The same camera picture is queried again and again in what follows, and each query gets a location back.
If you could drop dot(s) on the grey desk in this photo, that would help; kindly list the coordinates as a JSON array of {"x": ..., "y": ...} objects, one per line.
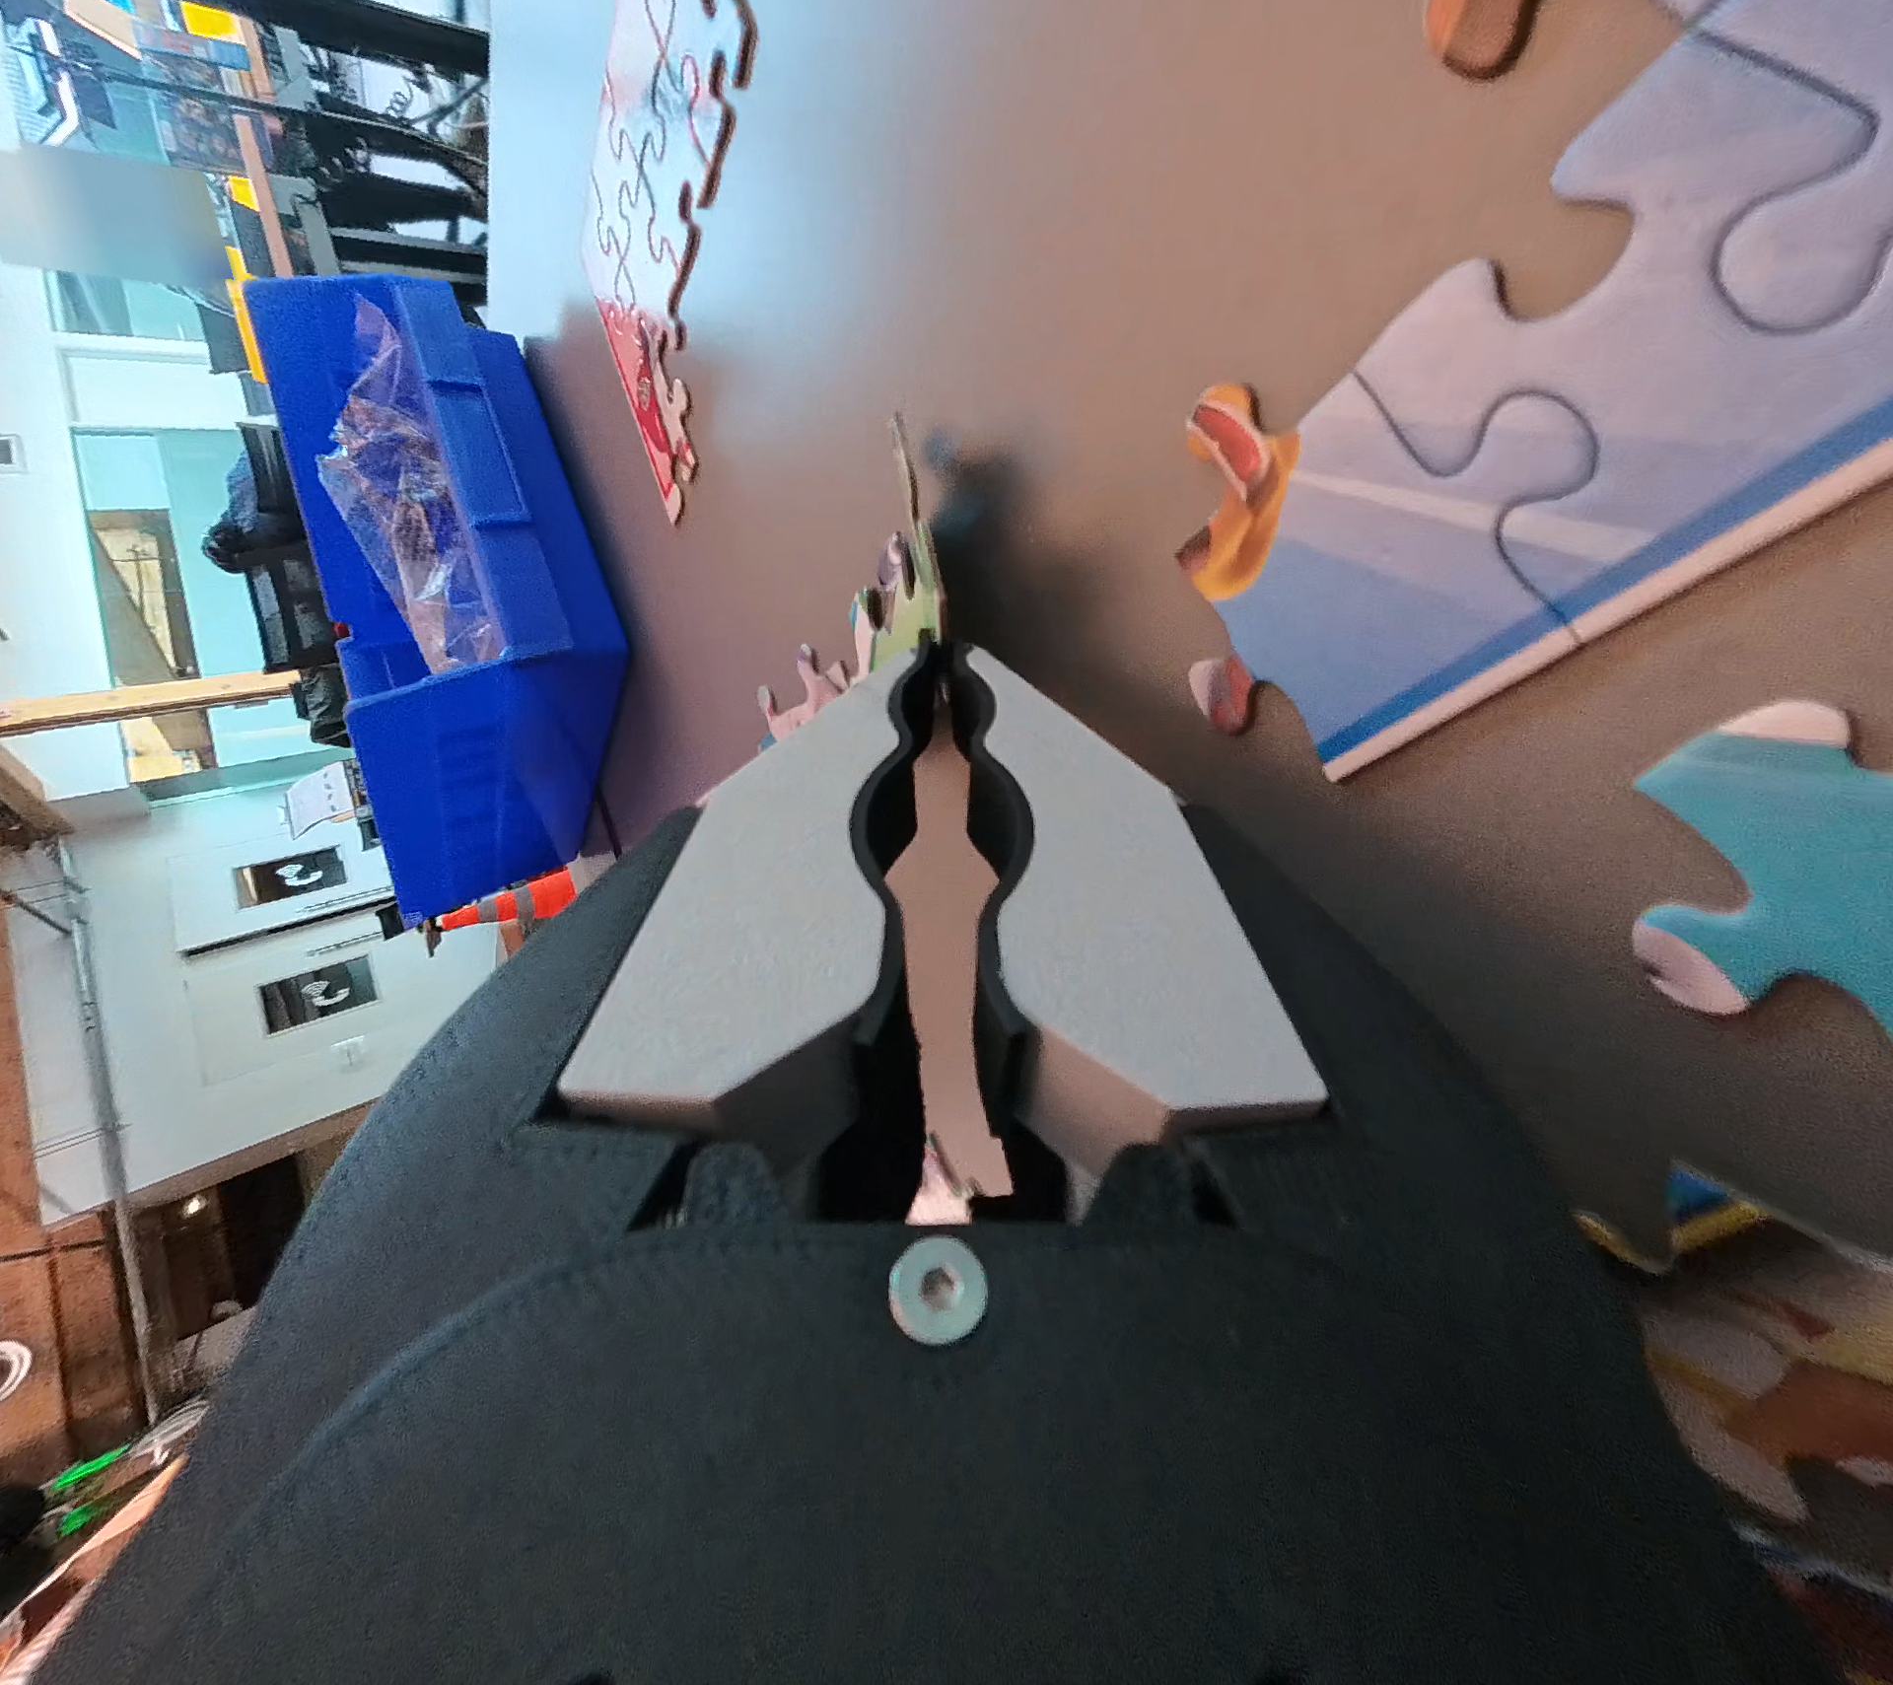
[{"x": 1037, "y": 163}]

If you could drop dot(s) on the teal green corner puzzle piece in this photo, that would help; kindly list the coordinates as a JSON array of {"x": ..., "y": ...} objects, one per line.
[{"x": 1776, "y": 857}]

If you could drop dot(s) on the light blue sky puzzle section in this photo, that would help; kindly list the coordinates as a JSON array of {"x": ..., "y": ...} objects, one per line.
[{"x": 1405, "y": 561}]

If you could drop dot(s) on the clear plastic bag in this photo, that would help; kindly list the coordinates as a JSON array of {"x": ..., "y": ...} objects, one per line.
[{"x": 416, "y": 488}]

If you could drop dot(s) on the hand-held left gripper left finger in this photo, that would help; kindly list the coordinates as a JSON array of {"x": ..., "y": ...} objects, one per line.
[{"x": 741, "y": 962}]

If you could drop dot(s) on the red border dog puzzle section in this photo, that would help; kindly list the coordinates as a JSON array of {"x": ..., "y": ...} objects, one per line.
[{"x": 652, "y": 163}]

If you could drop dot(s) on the blue plastic bin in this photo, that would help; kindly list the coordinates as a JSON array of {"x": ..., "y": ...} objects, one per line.
[{"x": 475, "y": 709}]

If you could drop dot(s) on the plain blue puzzle piece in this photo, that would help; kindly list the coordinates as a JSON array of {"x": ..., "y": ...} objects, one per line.
[{"x": 1820, "y": 206}]

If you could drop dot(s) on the green grass puzzle section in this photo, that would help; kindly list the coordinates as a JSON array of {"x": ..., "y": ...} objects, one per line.
[{"x": 907, "y": 591}]

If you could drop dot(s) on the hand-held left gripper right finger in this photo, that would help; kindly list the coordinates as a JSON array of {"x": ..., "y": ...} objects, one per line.
[{"x": 1155, "y": 962}]

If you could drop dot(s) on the white cabinet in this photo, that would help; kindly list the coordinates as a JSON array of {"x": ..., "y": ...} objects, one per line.
[{"x": 149, "y": 1051}]

